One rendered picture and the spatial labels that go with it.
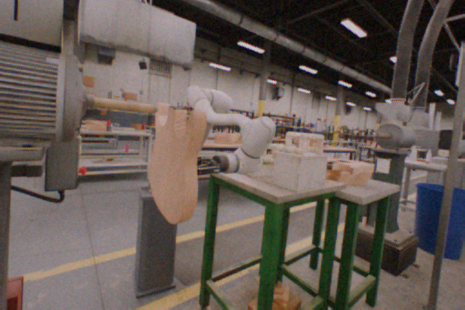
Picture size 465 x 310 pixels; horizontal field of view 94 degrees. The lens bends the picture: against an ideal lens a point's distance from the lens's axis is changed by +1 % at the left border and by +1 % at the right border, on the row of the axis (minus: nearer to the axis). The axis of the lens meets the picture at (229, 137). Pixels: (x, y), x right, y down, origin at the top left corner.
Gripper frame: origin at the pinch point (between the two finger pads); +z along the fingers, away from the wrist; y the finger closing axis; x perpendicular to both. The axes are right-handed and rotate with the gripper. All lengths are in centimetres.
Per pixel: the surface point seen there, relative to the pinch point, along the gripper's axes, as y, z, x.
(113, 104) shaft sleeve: 6.8, 22.2, 19.7
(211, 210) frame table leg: 29, -40, -43
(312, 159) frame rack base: -14, -65, 5
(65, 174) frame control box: 22.7, 33.6, -10.0
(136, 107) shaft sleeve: 6.8, 15.0, 19.3
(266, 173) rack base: 3, -53, -8
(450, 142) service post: -44, -173, 25
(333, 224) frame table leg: -20, -95, -34
